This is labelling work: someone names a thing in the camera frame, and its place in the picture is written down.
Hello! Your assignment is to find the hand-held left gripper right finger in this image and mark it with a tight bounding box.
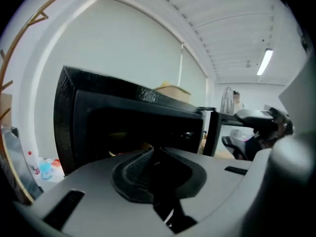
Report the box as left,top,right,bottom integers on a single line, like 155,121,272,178
157,146,257,232

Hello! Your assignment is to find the clear bottle with red cap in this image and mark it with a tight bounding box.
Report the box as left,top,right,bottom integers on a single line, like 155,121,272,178
27,151,40,175

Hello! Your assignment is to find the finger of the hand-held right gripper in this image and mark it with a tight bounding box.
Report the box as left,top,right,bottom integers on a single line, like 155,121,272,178
233,109,277,133

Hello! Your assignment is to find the blue plastic bag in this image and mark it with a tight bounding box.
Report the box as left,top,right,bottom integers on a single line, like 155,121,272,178
38,160,54,180

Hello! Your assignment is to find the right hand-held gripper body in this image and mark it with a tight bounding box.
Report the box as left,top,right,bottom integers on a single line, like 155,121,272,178
253,107,295,149

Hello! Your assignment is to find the plastic-wrapped picture frame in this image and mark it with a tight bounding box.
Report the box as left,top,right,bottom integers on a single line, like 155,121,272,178
0,126,44,202

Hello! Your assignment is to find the wooden coat rack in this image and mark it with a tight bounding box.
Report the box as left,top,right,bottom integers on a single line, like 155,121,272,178
0,0,75,205

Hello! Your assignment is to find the brown cardboard sheet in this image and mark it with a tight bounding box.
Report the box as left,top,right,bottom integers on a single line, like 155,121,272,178
0,92,13,128

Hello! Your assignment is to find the black standing fan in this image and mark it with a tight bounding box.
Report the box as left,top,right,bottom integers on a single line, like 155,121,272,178
219,86,236,115

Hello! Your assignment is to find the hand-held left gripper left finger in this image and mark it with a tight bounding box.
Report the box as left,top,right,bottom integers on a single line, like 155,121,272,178
13,146,175,237

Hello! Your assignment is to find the long ceiling light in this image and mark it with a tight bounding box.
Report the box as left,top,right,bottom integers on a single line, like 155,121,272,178
256,48,274,76

